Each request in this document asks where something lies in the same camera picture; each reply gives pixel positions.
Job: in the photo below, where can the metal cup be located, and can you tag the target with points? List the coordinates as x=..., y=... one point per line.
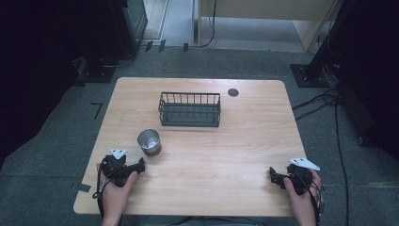
x=148, y=140

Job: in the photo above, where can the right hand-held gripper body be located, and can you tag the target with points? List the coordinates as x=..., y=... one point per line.
x=299, y=175

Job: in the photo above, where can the black tape strip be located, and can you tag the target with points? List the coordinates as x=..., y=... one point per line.
x=162, y=45
x=149, y=45
x=186, y=47

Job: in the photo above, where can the round black table grommet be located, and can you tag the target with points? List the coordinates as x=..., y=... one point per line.
x=233, y=92

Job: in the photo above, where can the person's lap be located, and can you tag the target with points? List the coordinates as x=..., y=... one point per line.
x=200, y=221

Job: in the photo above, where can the person's right hand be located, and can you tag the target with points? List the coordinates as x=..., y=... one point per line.
x=299, y=204

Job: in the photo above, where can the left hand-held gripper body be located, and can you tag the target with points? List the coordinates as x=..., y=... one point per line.
x=114, y=166

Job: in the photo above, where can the black tape patch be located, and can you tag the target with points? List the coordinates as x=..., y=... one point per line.
x=83, y=187

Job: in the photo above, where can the person's left hand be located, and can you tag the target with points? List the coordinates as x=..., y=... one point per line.
x=116, y=194

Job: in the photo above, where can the black metal stand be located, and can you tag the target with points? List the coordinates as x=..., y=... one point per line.
x=316, y=69

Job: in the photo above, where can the black cabinet on base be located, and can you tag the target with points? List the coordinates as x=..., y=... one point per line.
x=116, y=37

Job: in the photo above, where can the light wooden cabinet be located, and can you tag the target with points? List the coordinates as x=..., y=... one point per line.
x=269, y=19

